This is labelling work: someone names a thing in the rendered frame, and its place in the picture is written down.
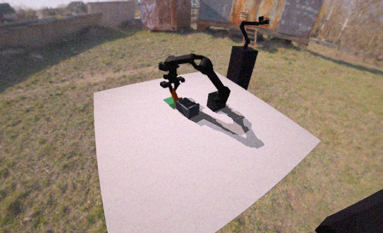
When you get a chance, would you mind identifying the orange l-shaped part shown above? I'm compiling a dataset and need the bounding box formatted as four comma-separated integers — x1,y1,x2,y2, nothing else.
171,88,182,103

